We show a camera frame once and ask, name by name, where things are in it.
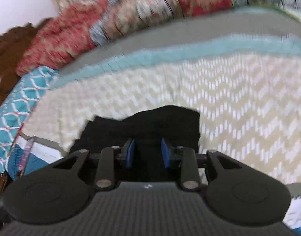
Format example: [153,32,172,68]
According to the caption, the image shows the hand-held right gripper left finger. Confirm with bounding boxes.
[53,139,136,191]

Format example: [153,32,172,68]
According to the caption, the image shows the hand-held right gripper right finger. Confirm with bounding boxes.
[160,138,242,191]

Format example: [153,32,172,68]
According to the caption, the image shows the black pants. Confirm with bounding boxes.
[70,105,201,182]

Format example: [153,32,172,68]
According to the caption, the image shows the patterned beige and blue bedsheet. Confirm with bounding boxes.
[5,6,301,234]

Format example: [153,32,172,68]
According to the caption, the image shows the teal patterned pillow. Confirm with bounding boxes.
[0,66,60,177]

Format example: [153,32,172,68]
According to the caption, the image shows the red floral quilt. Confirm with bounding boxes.
[16,0,233,77]

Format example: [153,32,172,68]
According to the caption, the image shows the brown wooden headboard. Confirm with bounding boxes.
[0,22,54,115]

